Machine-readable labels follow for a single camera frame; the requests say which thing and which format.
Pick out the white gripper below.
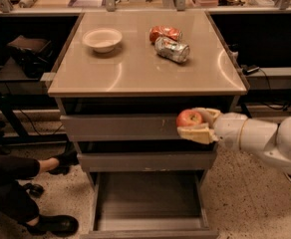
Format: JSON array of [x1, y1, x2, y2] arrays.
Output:
[[177, 108, 248, 150]]

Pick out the red apple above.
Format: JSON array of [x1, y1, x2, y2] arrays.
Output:
[[176, 110, 203, 126]]

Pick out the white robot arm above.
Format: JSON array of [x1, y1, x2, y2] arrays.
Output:
[[176, 108, 291, 175]]

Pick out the top grey drawer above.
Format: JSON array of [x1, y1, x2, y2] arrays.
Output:
[[61, 114, 179, 141]]

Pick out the grey drawer cabinet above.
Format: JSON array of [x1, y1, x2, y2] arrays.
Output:
[[47, 10, 248, 239]]

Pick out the middle grey drawer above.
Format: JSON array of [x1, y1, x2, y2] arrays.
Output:
[[78, 151, 216, 172]]

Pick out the open bottom grey drawer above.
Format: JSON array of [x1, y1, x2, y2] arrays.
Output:
[[80, 171, 218, 239]]

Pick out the black power adapter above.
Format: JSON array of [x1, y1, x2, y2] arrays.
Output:
[[242, 65, 260, 76]]

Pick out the crushed silver soda can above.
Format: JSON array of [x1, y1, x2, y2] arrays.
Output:
[[154, 37, 190, 64]]

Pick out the crushed red soda can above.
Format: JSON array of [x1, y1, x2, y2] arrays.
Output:
[[149, 26, 182, 44]]

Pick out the white bowl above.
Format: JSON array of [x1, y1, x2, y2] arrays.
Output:
[[82, 28, 123, 53]]

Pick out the black shoe far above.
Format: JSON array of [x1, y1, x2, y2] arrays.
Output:
[[49, 149, 79, 175]]

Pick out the black shoe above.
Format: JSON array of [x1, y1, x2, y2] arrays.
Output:
[[23, 215, 79, 237], [49, 149, 79, 175]]

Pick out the black shoe near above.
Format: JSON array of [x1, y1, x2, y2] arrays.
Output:
[[23, 215, 79, 237]]

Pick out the chair caster wheel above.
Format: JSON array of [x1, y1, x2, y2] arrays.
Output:
[[23, 183, 44, 198]]

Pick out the black box on shelf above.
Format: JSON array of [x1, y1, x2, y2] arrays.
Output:
[[6, 35, 53, 79]]

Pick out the black trouser leg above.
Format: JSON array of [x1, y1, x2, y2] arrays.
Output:
[[0, 155, 40, 223]]

